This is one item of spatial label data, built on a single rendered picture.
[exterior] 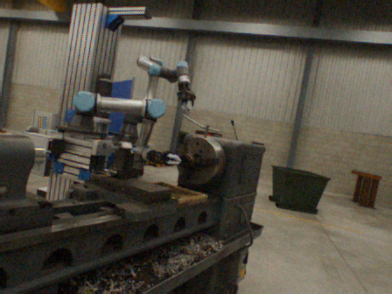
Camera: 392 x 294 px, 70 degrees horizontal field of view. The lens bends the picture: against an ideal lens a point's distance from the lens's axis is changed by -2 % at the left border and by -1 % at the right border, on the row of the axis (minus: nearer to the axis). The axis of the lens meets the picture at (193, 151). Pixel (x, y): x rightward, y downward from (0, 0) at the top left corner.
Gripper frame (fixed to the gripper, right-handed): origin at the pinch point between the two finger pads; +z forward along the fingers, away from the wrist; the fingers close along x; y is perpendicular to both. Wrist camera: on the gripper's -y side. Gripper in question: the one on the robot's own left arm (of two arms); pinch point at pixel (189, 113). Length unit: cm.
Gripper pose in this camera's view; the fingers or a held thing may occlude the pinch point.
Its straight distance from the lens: 190.8
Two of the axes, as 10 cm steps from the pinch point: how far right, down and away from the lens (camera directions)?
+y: -5.3, -0.5, -8.4
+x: 8.4, -1.7, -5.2
